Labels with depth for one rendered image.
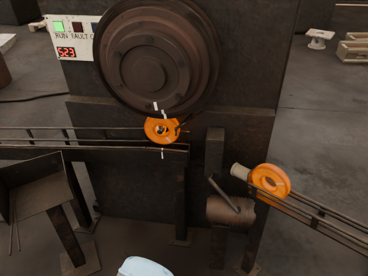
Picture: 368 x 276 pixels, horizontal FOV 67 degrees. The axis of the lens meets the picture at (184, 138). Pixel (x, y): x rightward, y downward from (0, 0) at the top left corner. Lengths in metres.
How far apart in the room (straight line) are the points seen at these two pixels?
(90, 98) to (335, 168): 1.86
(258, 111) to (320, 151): 1.39
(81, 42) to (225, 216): 0.96
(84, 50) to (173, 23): 0.47
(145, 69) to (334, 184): 1.73
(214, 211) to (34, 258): 1.13
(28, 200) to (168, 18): 0.94
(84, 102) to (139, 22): 0.56
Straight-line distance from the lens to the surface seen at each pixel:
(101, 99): 1.37
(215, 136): 1.19
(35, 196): 1.39
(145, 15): 0.98
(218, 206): 1.28
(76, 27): 1.26
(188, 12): 0.97
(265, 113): 1.25
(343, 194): 2.27
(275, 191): 1.16
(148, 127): 1.22
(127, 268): 0.61
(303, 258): 1.86
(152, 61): 0.94
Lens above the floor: 1.53
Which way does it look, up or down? 38 degrees down
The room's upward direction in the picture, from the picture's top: 1 degrees counter-clockwise
